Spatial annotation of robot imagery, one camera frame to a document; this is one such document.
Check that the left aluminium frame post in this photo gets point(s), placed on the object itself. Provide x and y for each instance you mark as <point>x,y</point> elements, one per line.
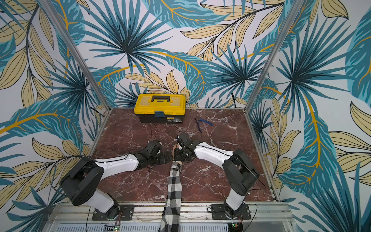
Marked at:
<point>60,28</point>

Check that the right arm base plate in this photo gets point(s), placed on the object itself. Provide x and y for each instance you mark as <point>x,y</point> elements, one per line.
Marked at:
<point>224,212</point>

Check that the mannequin hand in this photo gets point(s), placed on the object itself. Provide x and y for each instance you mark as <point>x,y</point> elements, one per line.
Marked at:
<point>173,151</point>

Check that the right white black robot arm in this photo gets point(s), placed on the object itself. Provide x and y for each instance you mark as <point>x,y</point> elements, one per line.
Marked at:
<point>239,171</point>

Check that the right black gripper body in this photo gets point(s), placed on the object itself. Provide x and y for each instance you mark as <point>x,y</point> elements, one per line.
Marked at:
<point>179,153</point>

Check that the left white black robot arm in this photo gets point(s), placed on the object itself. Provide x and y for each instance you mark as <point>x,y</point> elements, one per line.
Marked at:
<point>80,184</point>

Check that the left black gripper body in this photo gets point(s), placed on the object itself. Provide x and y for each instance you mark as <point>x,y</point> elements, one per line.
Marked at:
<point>158,160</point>

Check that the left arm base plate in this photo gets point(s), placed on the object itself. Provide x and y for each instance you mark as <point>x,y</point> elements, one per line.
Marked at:
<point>116,213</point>

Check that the yellow black toolbox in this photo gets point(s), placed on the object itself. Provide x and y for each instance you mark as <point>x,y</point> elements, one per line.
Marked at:
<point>160,108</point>

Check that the right aluminium frame post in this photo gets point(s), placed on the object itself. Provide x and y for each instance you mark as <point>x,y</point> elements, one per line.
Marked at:
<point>274,51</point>

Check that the checkered sleeve forearm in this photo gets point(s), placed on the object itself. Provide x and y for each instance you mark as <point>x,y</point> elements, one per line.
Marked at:
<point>170,219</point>

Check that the aluminium frame post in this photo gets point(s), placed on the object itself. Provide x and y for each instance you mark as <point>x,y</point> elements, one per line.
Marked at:
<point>60,28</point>
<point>274,51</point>

